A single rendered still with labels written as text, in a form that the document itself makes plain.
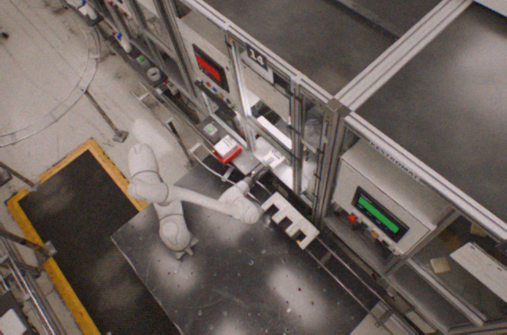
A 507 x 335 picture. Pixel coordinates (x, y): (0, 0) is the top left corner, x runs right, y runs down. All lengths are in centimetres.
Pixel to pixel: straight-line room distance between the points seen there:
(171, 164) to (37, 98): 181
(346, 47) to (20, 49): 445
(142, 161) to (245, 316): 114
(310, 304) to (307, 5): 170
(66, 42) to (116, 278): 293
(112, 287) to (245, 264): 135
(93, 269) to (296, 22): 270
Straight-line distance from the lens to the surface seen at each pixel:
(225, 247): 261
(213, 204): 210
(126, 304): 345
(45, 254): 385
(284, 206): 244
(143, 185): 194
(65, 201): 397
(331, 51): 159
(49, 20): 564
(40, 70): 509
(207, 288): 258
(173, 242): 247
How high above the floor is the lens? 318
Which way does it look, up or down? 61 degrees down
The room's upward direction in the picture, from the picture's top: 11 degrees counter-clockwise
